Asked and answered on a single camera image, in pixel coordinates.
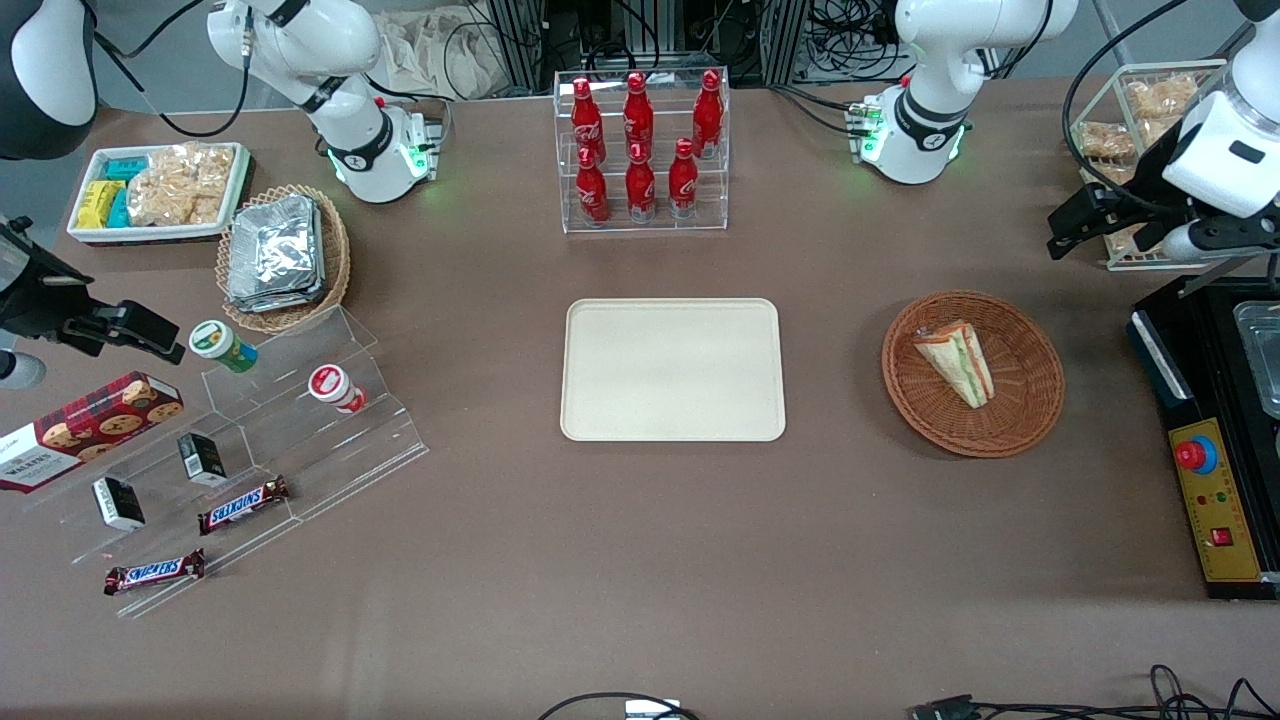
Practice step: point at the black control box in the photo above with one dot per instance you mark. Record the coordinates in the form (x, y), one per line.
(1160, 380)

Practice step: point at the red cola bottle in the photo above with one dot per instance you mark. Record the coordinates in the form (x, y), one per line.
(641, 190)
(592, 195)
(708, 115)
(683, 185)
(638, 115)
(586, 120)

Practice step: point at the aluminium frame post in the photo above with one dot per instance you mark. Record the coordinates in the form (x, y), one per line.
(518, 45)
(785, 40)

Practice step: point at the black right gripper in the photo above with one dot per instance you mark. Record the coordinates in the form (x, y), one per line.
(30, 297)

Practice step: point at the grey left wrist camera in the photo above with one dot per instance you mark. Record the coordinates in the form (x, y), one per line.
(1215, 240)

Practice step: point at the white rectangular snack tray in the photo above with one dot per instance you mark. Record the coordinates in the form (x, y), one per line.
(95, 232)

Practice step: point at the brown Snickers bar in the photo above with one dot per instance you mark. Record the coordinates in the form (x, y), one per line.
(155, 572)
(243, 505)

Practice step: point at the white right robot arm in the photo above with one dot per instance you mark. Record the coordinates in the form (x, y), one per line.
(355, 110)

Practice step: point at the clear acrylic bottle rack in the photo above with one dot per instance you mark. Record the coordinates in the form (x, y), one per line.
(645, 225)

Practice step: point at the clear bag of snacks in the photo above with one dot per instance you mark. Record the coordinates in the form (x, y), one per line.
(1098, 138)
(1160, 98)

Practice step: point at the plastic-wrapped triangle sandwich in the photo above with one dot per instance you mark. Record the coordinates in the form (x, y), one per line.
(958, 360)

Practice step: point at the clear acrylic stepped stand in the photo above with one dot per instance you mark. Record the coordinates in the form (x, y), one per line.
(330, 460)

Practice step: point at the red tartan cookie box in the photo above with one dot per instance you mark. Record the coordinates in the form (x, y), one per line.
(90, 425)

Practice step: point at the red-lidded snack cup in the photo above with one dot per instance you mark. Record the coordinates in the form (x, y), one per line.
(335, 388)

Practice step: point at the teal snack packet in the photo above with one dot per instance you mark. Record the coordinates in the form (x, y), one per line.
(127, 167)
(118, 210)

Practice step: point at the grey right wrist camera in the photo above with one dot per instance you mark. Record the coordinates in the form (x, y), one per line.
(18, 370)

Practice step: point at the clear plastic container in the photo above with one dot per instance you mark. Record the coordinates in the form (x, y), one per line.
(1262, 350)

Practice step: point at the round brown wicker basket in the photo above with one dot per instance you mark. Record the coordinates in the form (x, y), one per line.
(1030, 390)

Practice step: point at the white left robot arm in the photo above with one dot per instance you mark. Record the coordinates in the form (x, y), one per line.
(930, 100)

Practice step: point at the silver foil packet stack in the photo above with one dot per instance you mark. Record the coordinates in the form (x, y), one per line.
(275, 250)

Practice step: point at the yellow snack packet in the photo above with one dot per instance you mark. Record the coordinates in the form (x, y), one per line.
(95, 203)

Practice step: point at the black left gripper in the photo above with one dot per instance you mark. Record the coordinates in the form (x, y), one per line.
(1148, 179)

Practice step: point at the green-lidded snack cup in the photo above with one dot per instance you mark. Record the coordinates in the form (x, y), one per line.
(220, 345)

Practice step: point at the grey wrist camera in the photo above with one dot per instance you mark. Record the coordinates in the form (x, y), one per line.
(18, 370)
(1215, 240)

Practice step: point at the oval brown wicker basket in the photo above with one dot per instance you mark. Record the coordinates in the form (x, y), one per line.
(335, 260)

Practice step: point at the beige plastic tray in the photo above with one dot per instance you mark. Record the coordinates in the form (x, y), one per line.
(672, 370)

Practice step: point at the small black box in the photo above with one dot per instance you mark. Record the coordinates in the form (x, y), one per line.
(118, 503)
(203, 458)

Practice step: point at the red emergency stop button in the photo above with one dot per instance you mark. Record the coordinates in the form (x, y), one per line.
(1192, 455)

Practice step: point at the clear bag of crackers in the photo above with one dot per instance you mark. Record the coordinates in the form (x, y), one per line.
(180, 185)

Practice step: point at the beige crumpled cloth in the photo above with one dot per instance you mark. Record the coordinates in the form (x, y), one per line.
(430, 50)

